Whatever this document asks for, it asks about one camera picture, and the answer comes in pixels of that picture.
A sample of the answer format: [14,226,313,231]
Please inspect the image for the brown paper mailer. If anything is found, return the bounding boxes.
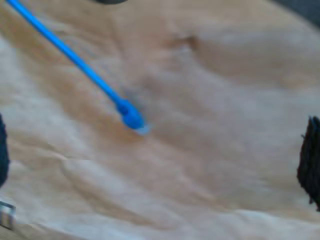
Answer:
[0,0,320,240]

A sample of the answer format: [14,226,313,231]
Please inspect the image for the blue network cable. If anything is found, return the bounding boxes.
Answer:
[6,0,152,137]

